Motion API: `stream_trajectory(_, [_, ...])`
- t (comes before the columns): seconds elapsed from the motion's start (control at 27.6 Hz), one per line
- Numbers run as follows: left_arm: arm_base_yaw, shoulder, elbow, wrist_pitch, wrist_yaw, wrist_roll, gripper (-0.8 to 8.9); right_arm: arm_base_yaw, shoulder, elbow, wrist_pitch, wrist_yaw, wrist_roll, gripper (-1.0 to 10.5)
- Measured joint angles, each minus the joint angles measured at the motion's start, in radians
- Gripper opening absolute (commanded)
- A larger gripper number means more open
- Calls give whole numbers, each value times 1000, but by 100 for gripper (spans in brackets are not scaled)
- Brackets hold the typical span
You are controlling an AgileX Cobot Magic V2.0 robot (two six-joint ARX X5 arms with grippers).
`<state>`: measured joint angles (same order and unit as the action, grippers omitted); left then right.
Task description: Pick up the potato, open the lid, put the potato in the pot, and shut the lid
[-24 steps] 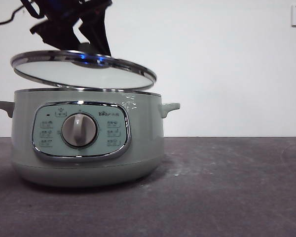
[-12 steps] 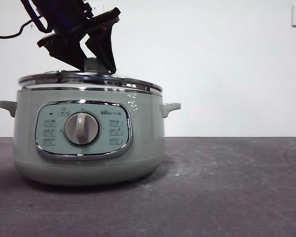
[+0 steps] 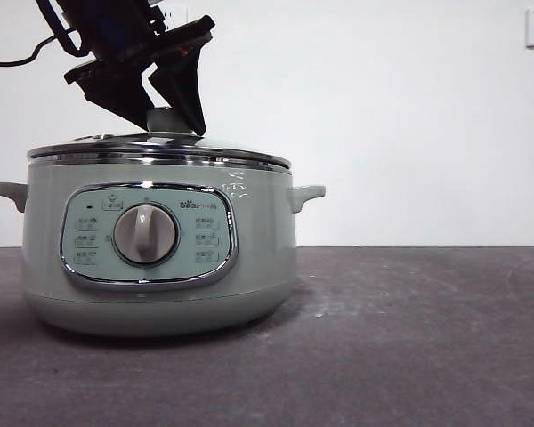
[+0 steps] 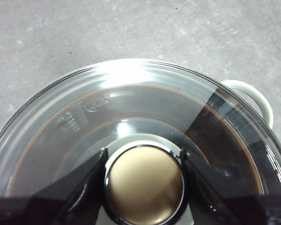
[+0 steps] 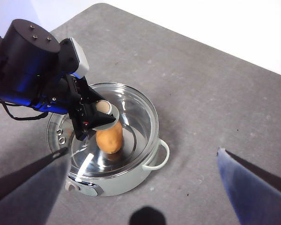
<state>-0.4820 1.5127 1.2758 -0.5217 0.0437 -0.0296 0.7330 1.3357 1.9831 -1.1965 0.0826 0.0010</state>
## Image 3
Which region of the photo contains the glass lid with green knob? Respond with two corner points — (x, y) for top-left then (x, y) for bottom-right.
(26, 106), (292, 168)

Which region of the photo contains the sage green electric cooking pot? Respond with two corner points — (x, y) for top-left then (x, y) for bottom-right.
(0, 154), (328, 339)

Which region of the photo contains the black cable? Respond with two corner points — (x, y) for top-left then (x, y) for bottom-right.
(0, 0), (85, 68)

